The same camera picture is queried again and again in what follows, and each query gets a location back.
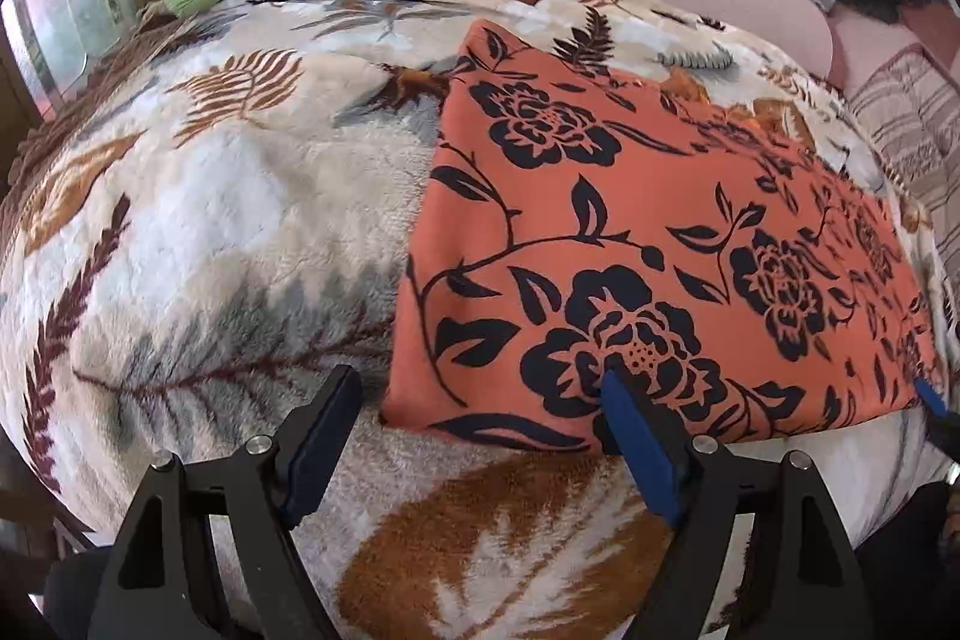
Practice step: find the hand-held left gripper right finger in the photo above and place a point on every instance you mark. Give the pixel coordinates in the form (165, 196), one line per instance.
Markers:
(645, 452)

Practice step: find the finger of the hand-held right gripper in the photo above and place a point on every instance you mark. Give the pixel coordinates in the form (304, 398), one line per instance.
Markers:
(932, 400)

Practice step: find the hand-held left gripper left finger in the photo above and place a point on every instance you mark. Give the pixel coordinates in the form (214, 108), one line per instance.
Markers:
(322, 445)

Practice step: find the orange floral shirt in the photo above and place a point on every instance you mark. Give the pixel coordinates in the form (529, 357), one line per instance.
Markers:
(637, 197)

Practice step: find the leaf print blanket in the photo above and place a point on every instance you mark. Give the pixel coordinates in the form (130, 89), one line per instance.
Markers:
(225, 235)

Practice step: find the striped cushion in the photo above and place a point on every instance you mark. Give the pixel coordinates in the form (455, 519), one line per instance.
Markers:
(915, 115)

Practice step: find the patterned glass window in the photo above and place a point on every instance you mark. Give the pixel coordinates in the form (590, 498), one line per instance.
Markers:
(67, 18)

